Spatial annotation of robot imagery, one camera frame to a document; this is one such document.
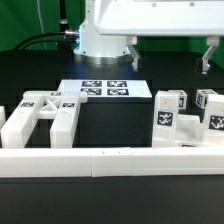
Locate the white obstacle fence bar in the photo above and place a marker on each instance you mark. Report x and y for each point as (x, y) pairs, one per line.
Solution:
(105, 162)

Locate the small white tagged block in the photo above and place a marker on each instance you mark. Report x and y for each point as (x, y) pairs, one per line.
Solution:
(166, 109)

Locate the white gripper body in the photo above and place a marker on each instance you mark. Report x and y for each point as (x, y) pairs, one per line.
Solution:
(160, 17)

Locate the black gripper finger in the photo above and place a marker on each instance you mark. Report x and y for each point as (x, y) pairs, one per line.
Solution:
(202, 65)
(137, 63)

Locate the white chair back frame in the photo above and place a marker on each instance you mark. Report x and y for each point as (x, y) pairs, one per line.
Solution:
(61, 107)

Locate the white chair seat part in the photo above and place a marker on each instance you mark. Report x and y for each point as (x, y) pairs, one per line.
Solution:
(189, 132)

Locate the white side block left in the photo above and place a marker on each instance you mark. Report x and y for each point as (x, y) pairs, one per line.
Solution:
(2, 116)

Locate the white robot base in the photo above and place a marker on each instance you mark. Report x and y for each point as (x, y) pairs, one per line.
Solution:
(98, 49)

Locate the white tag sheet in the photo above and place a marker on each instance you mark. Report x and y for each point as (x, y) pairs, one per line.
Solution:
(108, 88)

